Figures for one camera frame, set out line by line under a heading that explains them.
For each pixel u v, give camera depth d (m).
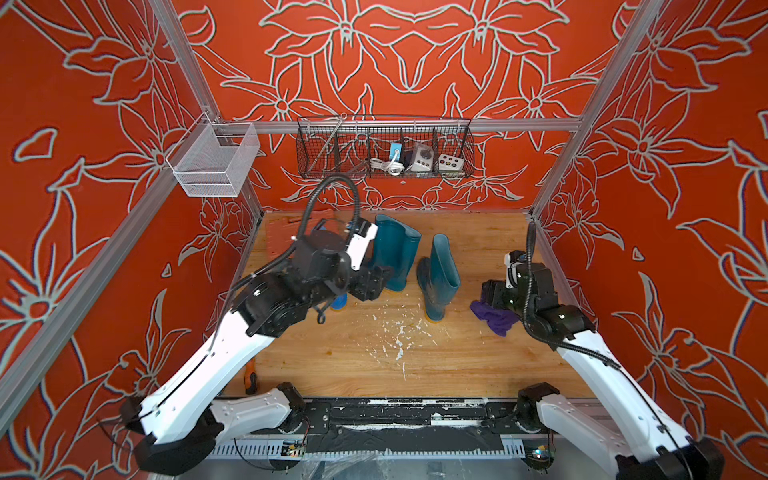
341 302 0.92
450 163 0.94
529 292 0.56
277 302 0.39
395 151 0.83
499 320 0.85
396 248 0.83
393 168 0.85
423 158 0.91
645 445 0.38
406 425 0.73
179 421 0.36
